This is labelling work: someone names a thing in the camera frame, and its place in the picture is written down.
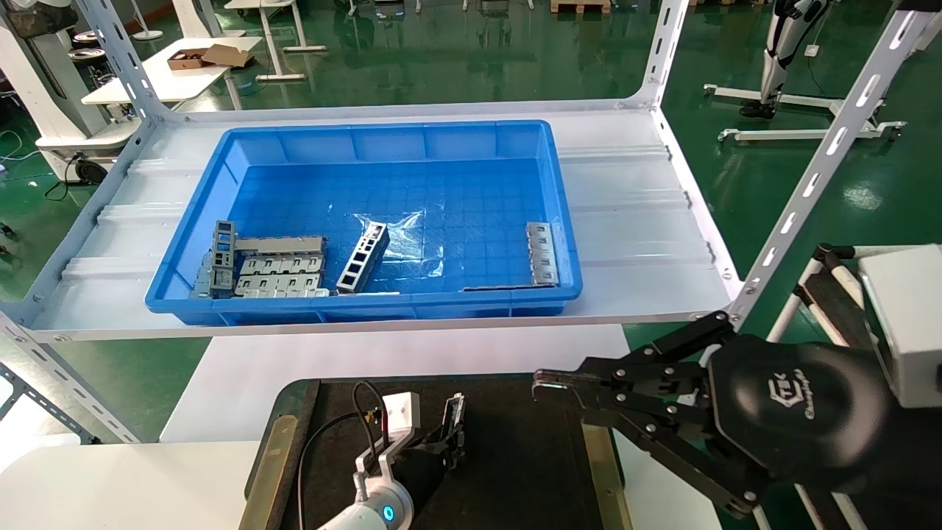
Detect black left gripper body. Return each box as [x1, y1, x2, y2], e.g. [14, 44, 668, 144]
[401, 445, 452, 517]

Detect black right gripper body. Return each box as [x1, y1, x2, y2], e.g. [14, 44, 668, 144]
[708, 335, 942, 530]

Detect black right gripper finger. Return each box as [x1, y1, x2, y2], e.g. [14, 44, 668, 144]
[533, 311, 737, 414]
[581, 411, 771, 517]

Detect long grey metal channel part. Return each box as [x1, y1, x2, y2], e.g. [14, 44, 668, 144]
[444, 392, 467, 444]

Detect white robot base machine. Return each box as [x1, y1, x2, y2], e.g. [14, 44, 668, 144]
[0, 0, 142, 186]

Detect black container tray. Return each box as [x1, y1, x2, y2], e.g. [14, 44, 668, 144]
[238, 374, 628, 530]

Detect white stand with black pads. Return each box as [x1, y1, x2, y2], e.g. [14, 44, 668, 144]
[765, 243, 885, 356]

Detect slotted silver metal plate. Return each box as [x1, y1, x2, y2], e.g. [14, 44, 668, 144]
[525, 222, 561, 287]

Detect white metal shelf rack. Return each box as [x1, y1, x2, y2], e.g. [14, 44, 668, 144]
[0, 0, 942, 445]

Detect perforated grey metal bar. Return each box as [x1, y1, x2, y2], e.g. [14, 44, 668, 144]
[336, 222, 392, 294]

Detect clear plastic film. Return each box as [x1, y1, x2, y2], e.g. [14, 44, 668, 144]
[352, 210, 447, 280]

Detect blue plastic bin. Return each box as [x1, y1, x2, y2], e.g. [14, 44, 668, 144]
[145, 120, 584, 326]

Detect white wheeled stand base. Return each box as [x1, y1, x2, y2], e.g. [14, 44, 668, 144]
[702, 82, 908, 144]

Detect humanoid robot legs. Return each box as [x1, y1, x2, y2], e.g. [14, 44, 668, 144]
[739, 0, 834, 120]

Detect white table with legs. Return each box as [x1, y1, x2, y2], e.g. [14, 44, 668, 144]
[224, 0, 329, 82]

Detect open cardboard box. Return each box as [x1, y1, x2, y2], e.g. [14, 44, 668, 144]
[167, 43, 252, 71]

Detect white table with box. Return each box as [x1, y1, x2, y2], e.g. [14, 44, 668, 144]
[81, 35, 263, 108]

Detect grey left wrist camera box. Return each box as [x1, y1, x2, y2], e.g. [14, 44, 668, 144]
[355, 392, 421, 503]

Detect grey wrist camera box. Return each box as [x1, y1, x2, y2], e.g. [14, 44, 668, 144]
[859, 244, 942, 410]
[355, 392, 421, 503]

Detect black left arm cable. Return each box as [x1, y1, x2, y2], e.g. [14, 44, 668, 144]
[297, 380, 389, 530]

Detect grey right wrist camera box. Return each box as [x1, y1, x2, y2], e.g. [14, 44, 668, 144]
[859, 244, 942, 410]

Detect dark grey metal frame part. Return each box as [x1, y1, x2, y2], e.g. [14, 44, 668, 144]
[210, 219, 238, 297]

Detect white pedestal stand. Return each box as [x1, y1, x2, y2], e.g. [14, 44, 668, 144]
[129, 0, 167, 42]

